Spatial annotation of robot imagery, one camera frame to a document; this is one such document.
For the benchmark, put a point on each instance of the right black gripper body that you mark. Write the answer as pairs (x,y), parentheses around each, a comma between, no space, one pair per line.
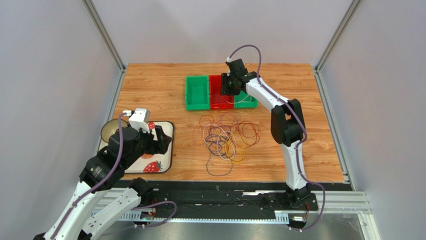
(227,85)

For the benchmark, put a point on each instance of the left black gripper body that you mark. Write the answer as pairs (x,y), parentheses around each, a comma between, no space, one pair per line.
(152,146)

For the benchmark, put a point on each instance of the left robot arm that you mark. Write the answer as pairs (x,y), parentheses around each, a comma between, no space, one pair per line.
(98,177)

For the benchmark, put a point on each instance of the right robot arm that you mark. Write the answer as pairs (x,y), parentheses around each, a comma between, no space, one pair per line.
(287,125)

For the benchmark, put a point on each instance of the orange mug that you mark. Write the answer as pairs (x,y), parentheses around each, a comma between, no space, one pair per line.
(147,156)

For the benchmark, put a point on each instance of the right green plastic bin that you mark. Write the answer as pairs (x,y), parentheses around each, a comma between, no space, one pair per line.
(244,101)

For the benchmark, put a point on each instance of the green plastic bin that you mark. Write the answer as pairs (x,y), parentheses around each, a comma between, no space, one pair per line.
(244,101)
(197,93)

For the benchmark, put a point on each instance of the strawberry print white tray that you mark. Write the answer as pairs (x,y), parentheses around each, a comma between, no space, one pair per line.
(159,163)

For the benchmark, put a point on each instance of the red plastic bin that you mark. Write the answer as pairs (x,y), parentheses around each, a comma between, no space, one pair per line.
(216,100)

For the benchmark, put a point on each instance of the left green plastic bin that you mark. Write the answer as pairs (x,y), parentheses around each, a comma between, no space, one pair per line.
(197,93)

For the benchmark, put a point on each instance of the beige ceramic bowl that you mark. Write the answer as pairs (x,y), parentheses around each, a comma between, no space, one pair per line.
(109,129)

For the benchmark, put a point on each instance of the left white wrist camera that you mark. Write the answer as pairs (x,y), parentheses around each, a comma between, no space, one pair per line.
(138,119)

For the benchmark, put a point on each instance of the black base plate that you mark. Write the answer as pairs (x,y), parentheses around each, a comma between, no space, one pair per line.
(223,200)

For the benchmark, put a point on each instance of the aluminium frame rail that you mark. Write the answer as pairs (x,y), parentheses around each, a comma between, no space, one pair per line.
(332,202)

